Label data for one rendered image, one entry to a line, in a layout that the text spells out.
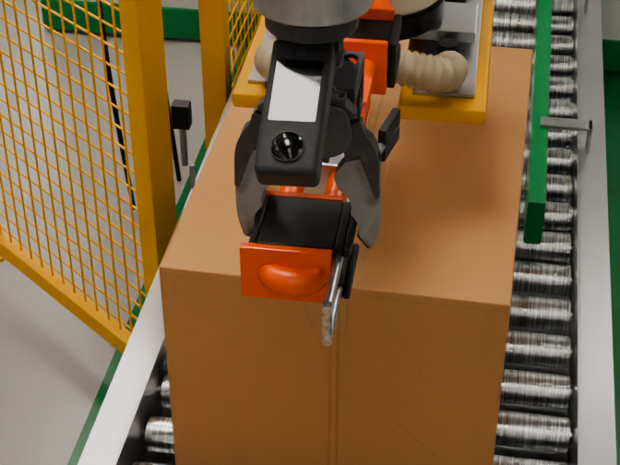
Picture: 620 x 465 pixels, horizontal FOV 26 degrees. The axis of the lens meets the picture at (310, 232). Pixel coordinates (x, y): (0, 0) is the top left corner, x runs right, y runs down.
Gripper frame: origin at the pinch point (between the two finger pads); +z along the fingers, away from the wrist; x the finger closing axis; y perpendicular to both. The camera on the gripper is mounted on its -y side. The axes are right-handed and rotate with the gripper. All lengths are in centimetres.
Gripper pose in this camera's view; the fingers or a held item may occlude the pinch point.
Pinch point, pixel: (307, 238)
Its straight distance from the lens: 110.7
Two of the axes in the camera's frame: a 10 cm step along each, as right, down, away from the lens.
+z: 0.0, 8.1, 5.9
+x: -9.9, -0.9, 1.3
